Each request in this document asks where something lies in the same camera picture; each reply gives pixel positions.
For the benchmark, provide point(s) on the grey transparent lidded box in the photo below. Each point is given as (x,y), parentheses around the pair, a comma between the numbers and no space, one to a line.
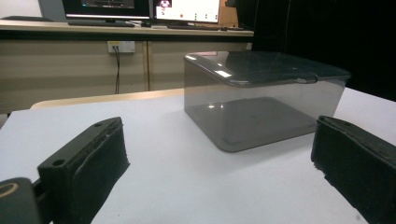
(264,93)

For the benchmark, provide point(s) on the brown cardboard box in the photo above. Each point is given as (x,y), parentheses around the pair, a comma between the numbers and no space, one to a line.
(228,15)

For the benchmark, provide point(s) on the black computer mouse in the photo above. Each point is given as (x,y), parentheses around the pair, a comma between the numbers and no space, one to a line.
(146,24)

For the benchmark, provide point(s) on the bright screen monitor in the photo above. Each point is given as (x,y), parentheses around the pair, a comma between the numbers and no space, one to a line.
(186,11)

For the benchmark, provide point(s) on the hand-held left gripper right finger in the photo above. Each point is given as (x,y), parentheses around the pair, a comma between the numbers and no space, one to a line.
(358,161)

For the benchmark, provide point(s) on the light wooden table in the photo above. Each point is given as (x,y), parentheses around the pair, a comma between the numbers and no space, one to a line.
(109,98)

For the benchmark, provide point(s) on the beige wooden desk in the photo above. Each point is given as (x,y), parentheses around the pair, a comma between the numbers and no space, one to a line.
(62,71)

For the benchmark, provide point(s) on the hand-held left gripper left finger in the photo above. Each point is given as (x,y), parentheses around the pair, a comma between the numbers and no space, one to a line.
(93,168)

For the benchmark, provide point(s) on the white wall socket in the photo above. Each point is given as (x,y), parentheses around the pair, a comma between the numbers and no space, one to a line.
(126,46)

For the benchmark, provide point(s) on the black curtain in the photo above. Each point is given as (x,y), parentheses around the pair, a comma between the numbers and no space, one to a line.
(327,37)

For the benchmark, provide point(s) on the black keyboard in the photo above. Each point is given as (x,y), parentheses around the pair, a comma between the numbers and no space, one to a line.
(196,27)
(99,23)

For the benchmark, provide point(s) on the dark screen monitor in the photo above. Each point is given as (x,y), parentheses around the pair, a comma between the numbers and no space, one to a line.
(106,7)

